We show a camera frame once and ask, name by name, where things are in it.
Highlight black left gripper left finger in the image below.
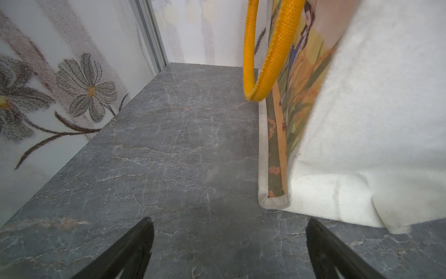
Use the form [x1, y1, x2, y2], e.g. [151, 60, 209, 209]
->
[73, 217, 154, 279]

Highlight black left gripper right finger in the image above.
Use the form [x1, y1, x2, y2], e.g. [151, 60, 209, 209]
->
[305, 218, 385, 279]

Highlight white canvas bag yellow handles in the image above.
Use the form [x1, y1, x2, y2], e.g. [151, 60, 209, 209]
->
[243, 1, 446, 234]

